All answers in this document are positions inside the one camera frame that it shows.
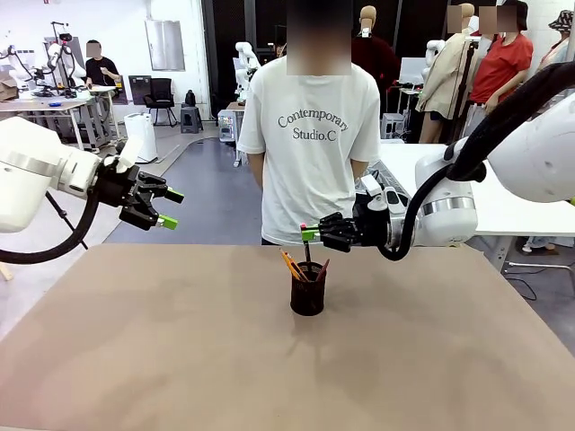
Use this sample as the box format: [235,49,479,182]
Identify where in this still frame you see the white side table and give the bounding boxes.
[379,141,575,271]

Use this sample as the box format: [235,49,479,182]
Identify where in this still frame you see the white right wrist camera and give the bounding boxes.
[358,174,385,201]

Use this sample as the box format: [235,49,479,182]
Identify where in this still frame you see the background robot black cables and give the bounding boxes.
[0,44,38,92]

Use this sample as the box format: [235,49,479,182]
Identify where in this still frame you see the white air purifier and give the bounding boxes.
[123,111,159,164]

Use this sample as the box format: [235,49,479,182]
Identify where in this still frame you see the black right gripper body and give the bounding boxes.
[350,195,393,250]

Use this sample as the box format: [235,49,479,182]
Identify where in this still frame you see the white monitor back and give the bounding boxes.
[399,57,426,85]

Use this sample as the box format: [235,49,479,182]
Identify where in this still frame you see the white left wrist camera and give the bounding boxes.
[111,136,146,174]

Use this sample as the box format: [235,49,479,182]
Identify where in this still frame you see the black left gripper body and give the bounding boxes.
[91,154,146,219]

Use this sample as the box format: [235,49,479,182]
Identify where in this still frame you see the person in red shirt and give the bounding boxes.
[468,0,536,110]

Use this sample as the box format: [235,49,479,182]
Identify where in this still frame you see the grey metal wall panel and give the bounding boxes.
[144,18,187,73]

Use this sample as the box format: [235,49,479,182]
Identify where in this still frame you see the black office chair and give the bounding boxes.
[143,77,179,128]

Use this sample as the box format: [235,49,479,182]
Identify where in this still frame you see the person's right forearm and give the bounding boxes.
[247,152,268,188]

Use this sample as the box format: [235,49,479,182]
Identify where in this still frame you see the mannequin in beige coat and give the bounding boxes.
[414,3,478,145]

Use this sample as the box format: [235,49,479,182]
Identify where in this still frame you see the thin black rod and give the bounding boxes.
[44,189,89,251]

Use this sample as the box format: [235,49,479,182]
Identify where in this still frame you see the background robot with red parts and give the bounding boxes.
[42,20,89,98]

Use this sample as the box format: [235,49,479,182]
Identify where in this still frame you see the computer case coloured lights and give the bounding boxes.
[217,110,237,143]

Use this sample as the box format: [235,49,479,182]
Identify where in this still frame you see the person's left forearm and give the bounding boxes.
[349,156,369,182]

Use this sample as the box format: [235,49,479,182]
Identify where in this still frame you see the white computer case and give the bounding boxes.
[380,112,403,140]

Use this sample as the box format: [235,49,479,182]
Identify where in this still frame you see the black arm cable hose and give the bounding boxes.
[0,185,101,266]
[376,61,575,263]

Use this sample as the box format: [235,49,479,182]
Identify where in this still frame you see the brown cardboard box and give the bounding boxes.
[0,74,21,102]

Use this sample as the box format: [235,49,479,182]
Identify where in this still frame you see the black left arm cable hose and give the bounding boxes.
[0,185,101,266]

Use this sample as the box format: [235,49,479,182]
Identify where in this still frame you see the dark framed panel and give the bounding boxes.
[128,74,152,103]

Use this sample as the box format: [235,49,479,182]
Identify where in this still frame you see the grey stacked stools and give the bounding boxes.
[179,103,205,135]

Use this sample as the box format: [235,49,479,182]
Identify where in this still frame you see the black pen red cap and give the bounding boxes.
[299,221,313,267]

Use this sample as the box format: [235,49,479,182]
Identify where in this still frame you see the black mesh pen holder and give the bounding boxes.
[289,261,327,316]

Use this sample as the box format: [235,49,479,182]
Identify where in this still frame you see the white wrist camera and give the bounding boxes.
[111,136,146,174]
[358,174,385,201]

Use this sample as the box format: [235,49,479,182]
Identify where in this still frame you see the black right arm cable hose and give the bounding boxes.
[376,61,575,263]

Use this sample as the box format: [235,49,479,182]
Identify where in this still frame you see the person in white T-shirt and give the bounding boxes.
[236,0,384,247]

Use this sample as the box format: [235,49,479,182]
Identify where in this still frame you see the black floor cable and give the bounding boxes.
[507,270,538,302]

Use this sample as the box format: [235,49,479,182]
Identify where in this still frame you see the seated man black shirt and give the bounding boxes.
[84,39,122,89]

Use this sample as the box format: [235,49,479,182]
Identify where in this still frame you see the person in bucket hat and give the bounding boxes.
[535,8,575,74]

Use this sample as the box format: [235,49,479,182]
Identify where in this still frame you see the white workshop desk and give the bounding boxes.
[84,84,125,141]

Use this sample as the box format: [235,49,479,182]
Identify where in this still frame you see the wooden top work table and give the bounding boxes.
[224,101,249,168]

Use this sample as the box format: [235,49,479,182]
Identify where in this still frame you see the mannequin in dark red garment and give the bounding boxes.
[349,4,402,114]

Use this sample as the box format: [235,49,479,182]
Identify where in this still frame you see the clear plastic bag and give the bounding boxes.
[367,156,412,198]

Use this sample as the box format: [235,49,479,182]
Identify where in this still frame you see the grey workshop desk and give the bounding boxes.
[0,97,98,152]

